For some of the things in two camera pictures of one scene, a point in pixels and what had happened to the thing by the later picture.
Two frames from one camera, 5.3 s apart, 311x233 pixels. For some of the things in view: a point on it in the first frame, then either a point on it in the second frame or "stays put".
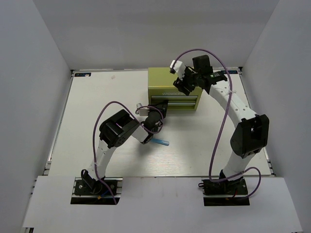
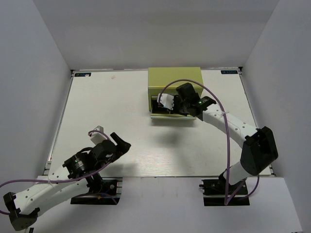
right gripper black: (181, 84) to (176, 100)
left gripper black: (162, 107) to (123, 146)
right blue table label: (230, 72) stays put
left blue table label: (82, 74) stays put
